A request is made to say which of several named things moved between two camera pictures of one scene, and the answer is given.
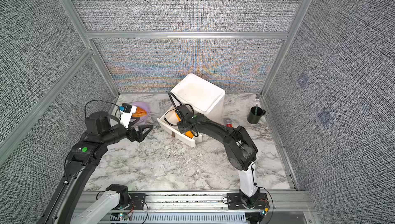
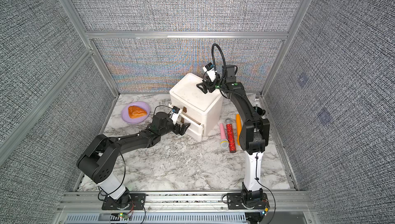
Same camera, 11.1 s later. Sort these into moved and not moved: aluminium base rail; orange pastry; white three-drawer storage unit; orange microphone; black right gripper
Moved: black right gripper; orange microphone
Not moved: white three-drawer storage unit; orange pastry; aluminium base rail
